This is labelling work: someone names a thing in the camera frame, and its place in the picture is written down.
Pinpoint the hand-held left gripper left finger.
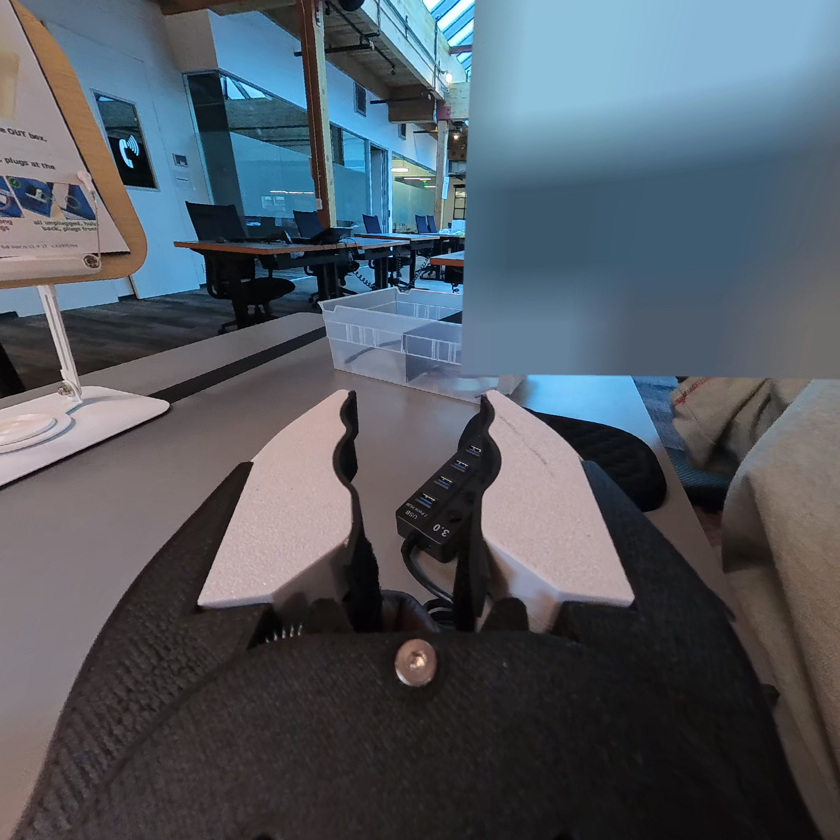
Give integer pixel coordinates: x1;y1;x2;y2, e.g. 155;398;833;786
196;388;383;633

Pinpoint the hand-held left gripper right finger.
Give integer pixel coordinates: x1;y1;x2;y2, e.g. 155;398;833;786
454;390;636;633

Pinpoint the black USB hub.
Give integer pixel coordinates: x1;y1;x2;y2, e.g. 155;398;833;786
395;436;490;564

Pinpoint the black hub cable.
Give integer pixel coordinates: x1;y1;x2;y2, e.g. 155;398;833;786
402;533;460;624

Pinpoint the clear plastic bin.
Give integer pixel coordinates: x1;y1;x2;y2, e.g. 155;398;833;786
319;287;526;404

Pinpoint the black textured wrist pad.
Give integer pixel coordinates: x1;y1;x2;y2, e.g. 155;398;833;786
525;408;668;514

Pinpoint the white board stand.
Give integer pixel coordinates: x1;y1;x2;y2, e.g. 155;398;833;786
0;282;172;488

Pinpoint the person's upper body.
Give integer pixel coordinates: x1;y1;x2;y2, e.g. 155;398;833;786
721;377;840;821

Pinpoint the wooden display board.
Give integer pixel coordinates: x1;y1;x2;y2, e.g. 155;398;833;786
0;0;148;290

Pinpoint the wooden pillar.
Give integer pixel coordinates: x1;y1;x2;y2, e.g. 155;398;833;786
298;0;339;227

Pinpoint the printed instruction sheet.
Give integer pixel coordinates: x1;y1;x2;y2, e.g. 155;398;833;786
0;0;132;265

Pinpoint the dark wall sign white logo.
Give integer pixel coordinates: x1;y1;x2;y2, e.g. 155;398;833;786
94;90;160;191

